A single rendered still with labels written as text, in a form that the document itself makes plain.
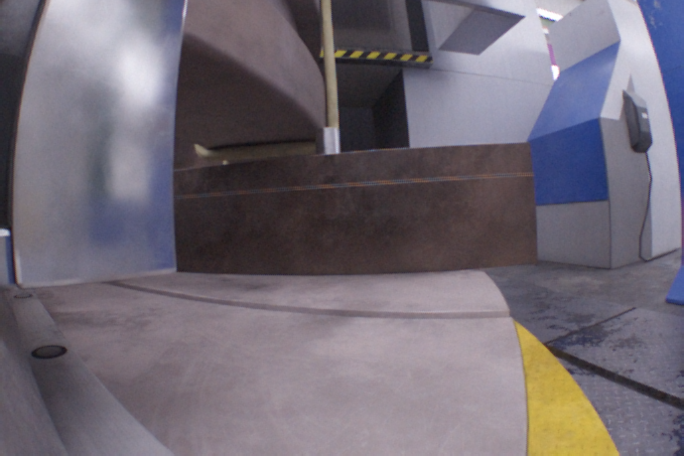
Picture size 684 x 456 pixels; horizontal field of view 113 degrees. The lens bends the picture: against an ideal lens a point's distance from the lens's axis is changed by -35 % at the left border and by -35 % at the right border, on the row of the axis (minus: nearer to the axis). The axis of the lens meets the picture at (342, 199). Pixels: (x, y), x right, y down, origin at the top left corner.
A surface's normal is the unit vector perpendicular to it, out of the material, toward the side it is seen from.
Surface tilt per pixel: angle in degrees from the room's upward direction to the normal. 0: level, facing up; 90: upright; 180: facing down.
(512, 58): 90
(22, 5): 90
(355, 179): 90
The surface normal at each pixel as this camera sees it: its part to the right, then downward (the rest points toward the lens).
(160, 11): 0.84, -0.07
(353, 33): 0.17, -0.06
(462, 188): -0.18, -0.04
